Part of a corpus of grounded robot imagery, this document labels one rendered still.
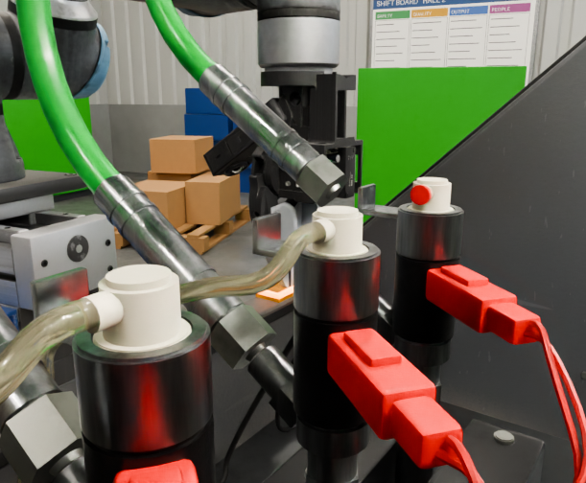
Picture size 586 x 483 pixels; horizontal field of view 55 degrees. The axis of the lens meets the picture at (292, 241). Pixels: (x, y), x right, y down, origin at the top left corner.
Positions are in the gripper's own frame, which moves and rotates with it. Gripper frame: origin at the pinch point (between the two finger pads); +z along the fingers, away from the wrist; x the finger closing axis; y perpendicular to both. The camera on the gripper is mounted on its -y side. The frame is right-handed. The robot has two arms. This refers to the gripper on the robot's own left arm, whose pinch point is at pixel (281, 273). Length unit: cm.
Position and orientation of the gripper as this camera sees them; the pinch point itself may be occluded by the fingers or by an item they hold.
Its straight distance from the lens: 58.7
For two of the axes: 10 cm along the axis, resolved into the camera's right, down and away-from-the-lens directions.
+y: 8.2, 1.4, -5.5
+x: 5.7, -2.1, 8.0
